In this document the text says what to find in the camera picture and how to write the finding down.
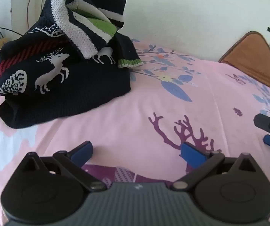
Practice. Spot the navy reindeer pattern sweater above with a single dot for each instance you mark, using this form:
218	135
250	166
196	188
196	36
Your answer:
78	87

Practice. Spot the pink floral bedsheet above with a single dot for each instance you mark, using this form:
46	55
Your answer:
149	98

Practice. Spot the brown seat cushion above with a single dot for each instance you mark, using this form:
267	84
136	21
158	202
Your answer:
250	56

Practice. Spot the green navy white striped sweater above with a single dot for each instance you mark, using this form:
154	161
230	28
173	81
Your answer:
73	26

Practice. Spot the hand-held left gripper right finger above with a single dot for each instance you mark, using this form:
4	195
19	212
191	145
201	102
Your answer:
192	154

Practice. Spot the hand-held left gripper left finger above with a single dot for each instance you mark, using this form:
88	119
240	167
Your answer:
83	153

